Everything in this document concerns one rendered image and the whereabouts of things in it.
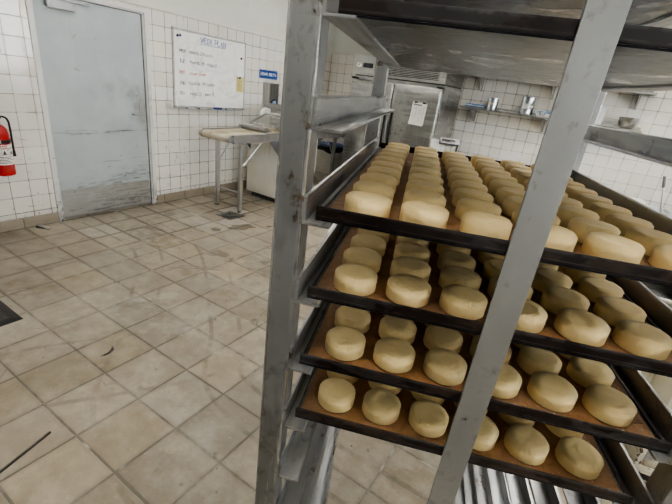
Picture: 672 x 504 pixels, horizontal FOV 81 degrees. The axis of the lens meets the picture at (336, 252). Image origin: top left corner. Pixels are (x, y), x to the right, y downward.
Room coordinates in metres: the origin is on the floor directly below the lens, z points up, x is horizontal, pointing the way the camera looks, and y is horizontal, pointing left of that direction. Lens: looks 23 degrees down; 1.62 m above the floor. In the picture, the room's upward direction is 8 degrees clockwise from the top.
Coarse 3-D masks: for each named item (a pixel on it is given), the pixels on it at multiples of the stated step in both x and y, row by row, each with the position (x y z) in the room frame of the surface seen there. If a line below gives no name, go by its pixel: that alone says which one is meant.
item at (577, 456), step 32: (320, 384) 0.43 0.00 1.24; (352, 384) 0.46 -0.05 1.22; (384, 384) 0.45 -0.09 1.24; (352, 416) 0.40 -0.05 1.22; (384, 416) 0.39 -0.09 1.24; (416, 416) 0.39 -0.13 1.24; (448, 416) 0.42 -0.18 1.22; (512, 416) 0.42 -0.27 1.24; (480, 448) 0.37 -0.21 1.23; (512, 448) 0.37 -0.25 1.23; (544, 448) 0.37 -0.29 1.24; (576, 448) 0.38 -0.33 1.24; (576, 480) 0.35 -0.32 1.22; (608, 480) 0.35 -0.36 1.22
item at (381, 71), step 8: (376, 64) 0.98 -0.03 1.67; (384, 64) 0.97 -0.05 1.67; (376, 72) 0.98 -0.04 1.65; (384, 72) 0.97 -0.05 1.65; (376, 80) 0.98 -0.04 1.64; (384, 80) 0.97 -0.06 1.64; (376, 88) 0.98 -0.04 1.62; (384, 88) 0.97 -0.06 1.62; (376, 120) 0.97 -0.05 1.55; (368, 128) 0.98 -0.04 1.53; (376, 128) 0.97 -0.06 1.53; (368, 136) 0.98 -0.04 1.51; (376, 136) 0.97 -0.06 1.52
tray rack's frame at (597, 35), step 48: (288, 0) 0.38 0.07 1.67; (624, 0) 0.34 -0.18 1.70; (288, 48) 0.37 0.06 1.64; (576, 48) 0.35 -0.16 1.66; (288, 96) 0.37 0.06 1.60; (576, 96) 0.34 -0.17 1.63; (288, 144) 0.37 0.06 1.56; (576, 144) 0.34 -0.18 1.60; (288, 192) 0.37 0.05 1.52; (528, 192) 0.35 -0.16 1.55; (288, 240) 0.37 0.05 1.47; (528, 240) 0.34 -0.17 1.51; (288, 288) 0.37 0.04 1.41; (528, 288) 0.34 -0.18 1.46; (288, 336) 0.37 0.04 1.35; (480, 336) 0.35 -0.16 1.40; (288, 384) 0.38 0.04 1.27; (480, 384) 0.34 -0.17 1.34
